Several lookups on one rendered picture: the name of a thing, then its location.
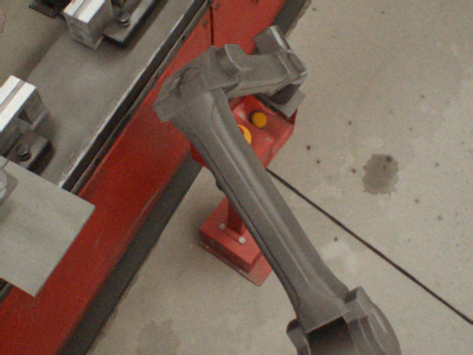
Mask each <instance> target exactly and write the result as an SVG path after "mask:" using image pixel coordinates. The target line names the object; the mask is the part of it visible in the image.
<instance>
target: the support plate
mask: <svg viewBox="0 0 473 355"><path fill-rule="evenodd" d="M4 170H5V171H6V172H9V173H10V174H12V175H13V176H14V177H15V178H17V179H18V180H19V181H18V183H17V186H16V188H15V189H14V191H13V192H12V193H11V194H10V195H9V196H8V197H7V199H6V201H5V202H4V203H3V205H1V206H0V278H2V279H4V280H5V281H8V282H10V283H11V284H13V285H15V286H16V287H17V288H19V289H22V290H24V291H25V292H27V293H29V294H30V295H31V296H32V297H34V298H36V296H37V295H38V293H39V292H40V290H41V289H42V287H43V286H44V284H45V283H46V281H48V278H49V276H50V275H51V273H52V272H53V271H54V270H55V269H56V267H57V264H59V262H60V261H61V259H62V258H63V256H64V255H65V253H66V252H67V250H68V248H69V247H70V246H71V245H72V244H73V241H74V239H75V238H76V237H77V236H78V235H79V233H80V231H81V230H82V228H83V226H84V225H85V223H86V222H87V221H88V220H89V219H90V216H91V214H92V213H93V212H94V211H95V209H96V207H95V205H91V204H90V203H89V202H87V201H85V200H83V199H81V198H80V197H79V196H75V195H73V194H71V193H69V192H68V191H66V190H65V189H64V188H59V187H58V186H57V185H55V184H54V183H51V182H49V181H48V180H45V179H43V178H41V177H40V176H38V175H36V174H34V173H33V172H29V171H28V170H26V169H24V168H23V167H21V166H19V165H17V164H16V163H13V162H11V161H9V162H8V163H7V165H6V167H5V168H4Z"/></svg>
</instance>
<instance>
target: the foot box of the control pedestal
mask: <svg viewBox="0 0 473 355"><path fill-rule="evenodd" d="M227 214H228V198H227V197H225V198H224V199H223V200H222V201H221V202H220V203H219V204H218V205H217V207H216V209H215V210H214V211H213V213H211V214H210V215H209V218H208V219H207V221H205V222H204V224H203V225H202V226H201V227H200V241H199V242H198V244H199V245H200V247H203V248H204V249H206V250H208V251H209V253H211V254H212V255H214V256H216V257H217V258H218V259H220V260H221V261H222V262H224V263H225V264H227V265H229V266H230V267H231V268H232V269H233V270H235V271H236V272H238V273H240V274H241V275H243V276H244V277H245V278H246V279H248V280H249V281H251V282H252V283H253V284H255V285H256V286H258V287H260V286H261V285H262V284H263V282H264V281H265V280H266V279H267V278H268V276H269V273H270V272H271V271H272V268H271V267H270V265H269V263H268V261H267V260H266V259H265V257H264V256H263V254H262V253H261V251H260V248H259V247H258V245H257V244H256V243H255V242H254V240H253V238H252V236H250V237H249V238H248V239H247V240H246V242H245V243H244V244H243V245H242V244H240V243H239V242H238V241H237V240H235V238H231V237H230V236H229V235H227V234H226V233H225V232H223V231H222V230H220V229H219V228H217V227H218V226H219V225H220V223H221V222H222V221H223V220H224V219H225V218H226V215H227Z"/></svg>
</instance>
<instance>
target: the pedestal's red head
mask: <svg viewBox="0 0 473 355"><path fill-rule="evenodd" d="M229 106H230V109H231V112H232V113H233V116H234V118H235V120H236V123H237V124H239V125H242V126H243V127H244V128H247V129H248V130H249V132H250V134H251V136H252V142H251V144H250V145H251V147H252V150H253V152H254V153H255V154H256V156H257V157H258V159H259V160H260V162H261V164H262V165H263V167H264V169H266V168H267V167H268V165H269V163H270V162H271V161H272V160H273V159H274V158H275V157H276V155H277V154H278V152H279V151H280V150H281V148H282V147H283V146H284V145H285V143H286V141H287V140H288V139H289V138H290V137H291V136H292V135H293V133H294V125H295V121H296V113H297V109H298V108H297V109H296V110H295V111H294V112H293V114H292V115H291V116H290V118H289V119H285V118H286V116H285V115H284V114H283V113H281V112H279V111H278V112H277V113H276V114H272V113H270V112H266V111H265V110H264V109H263V108H262V107H261V106H260V104H259V103H258V100H257V99H256V98H254V97H253V96H251V95H248V96H237V97H235V99H234V100H233V101H232V102H231V103H230V104H229ZM253 111H261V112H263V113H264V115H265V116H266V118H267V123H266V125H265V126H264V127H263V128H262V129H261V130H260V128H256V127H254V126H253V125H252V124H251V123H250V122H249V116H250V114H251V112H253ZM190 147H191V154H192V159H193V160H194V161H196V162H198V163H200V165H202V166H203V167H205V168H207V169H208V170H209V168H208V166H207V165H206V163H205V162H204V160H203V159H202V157H201V156H200V154H199V153H198V152H197V151H196V149H195V148H194V147H193V145H192V144H191V143H190Z"/></svg>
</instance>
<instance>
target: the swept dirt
mask: <svg viewBox="0 0 473 355"><path fill-rule="evenodd" d="M310 5H311V0H307V1H306V3H304V5H303V6H302V10H301V12H299V14H298V15H297V17H296V18H295V20H294V22H293V24H292V25H291V27H290V29H289V30H288V31H287V32H286V34H285V38H287V37H288V36H290V34H291V32H292V31H293V30H294V29H295V28H296V24H297V21H298V20H299V19H300V18H301V17H302V16H303V15H304V14H305V13H306V11H307V9H308V8H309V7H310ZM158 241H159V238H158V240H157V242H156V244H155V246H154V247H153V248H152V249H151V250H150V254H149V255H148V256H147V258H146V259H145V261H144V263H143V264H142V265H141V267H140V269H139V271H138V272H137V273H136V275H135V277H134V278H133V280H132V282H131V283H130V285H129V286H128V289H126V291H125V292H124V294H123V296H122V298H121V299H120V301H119V302H118V304H117V306H116V308H115V309H114V311H113V312H112V314H111V315H110V317H109V318H108V320H107V322H106V323H105V325H104V326H103V328H102V330H101V331H100V333H99V335H98V336H97V338H96V340H95V341H94V342H93V344H92V345H91V347H90V349H89V351H88V352H87V353H86V355H91V354H92V353H93V351H94V350H95V349H96V347H97V345H98V343H99V341H100V340H103V339H104V338H105V337H106V336H107V334H108V332H109V331H110V329H111V324H112V323H113V322H114V320H115V319H116V316H117V310H118V306H119V304H120V303H121V302H122V301H123V300H124V298H125V297H126V296H127V295H128V293H129V290H130V289H131V288H132V287H133V284H134V283H135V282H136V281H137V280H138V278H139V273H140V271H141V269H142V267H143V266H144V265H145V264H146V263H147V262H148V260H149V258H150V256H151V254H152V253H153V251H154V250H155V248H156V247H157V245H158Z"/></svg>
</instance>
